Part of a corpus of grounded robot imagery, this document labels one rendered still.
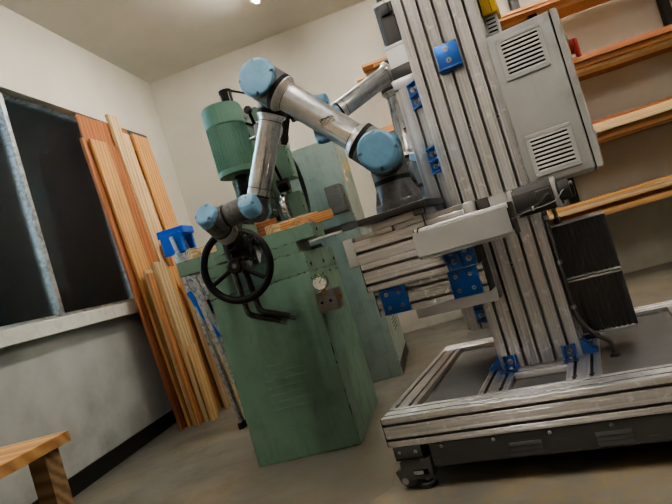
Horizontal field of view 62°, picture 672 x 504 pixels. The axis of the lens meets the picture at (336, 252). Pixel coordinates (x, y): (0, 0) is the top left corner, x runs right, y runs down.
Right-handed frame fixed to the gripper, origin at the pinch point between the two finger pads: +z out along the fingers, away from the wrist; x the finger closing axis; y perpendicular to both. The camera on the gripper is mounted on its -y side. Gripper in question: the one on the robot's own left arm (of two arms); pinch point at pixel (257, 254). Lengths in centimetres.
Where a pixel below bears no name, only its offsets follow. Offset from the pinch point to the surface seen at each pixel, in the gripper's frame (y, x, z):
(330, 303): 13.3, 13.6, 30.7
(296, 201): -45, 7, 39
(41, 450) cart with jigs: 69, -26, -66
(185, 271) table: -17.0, -40.1, 16.8
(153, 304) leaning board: -65, -119, 105
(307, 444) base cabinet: 56, -17, 57
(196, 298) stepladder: -42, -74, 80
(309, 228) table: -15.1, 15.6, 19.1
